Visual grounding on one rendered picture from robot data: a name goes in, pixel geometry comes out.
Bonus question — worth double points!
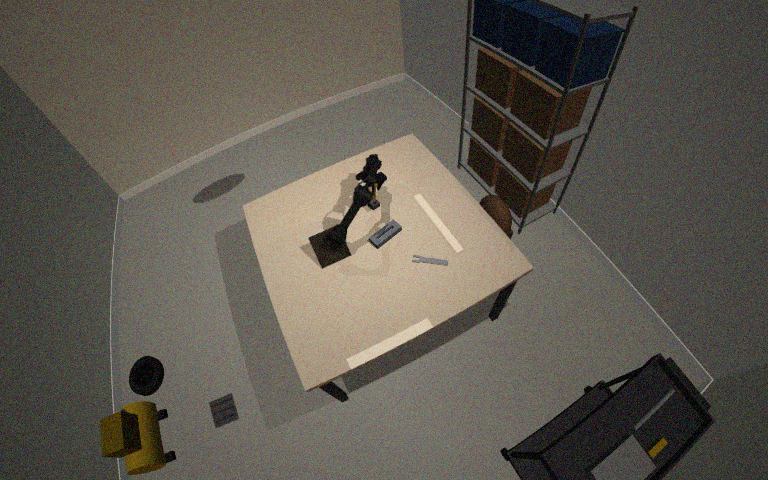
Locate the grey flat bar with forked end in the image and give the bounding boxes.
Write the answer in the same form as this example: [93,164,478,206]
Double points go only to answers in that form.
[412,255,448,266]

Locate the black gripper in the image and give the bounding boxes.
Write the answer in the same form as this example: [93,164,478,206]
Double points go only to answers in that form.
[359,172,387,190]

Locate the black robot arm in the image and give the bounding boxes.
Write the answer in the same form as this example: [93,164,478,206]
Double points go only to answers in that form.
[326,154,382,248]

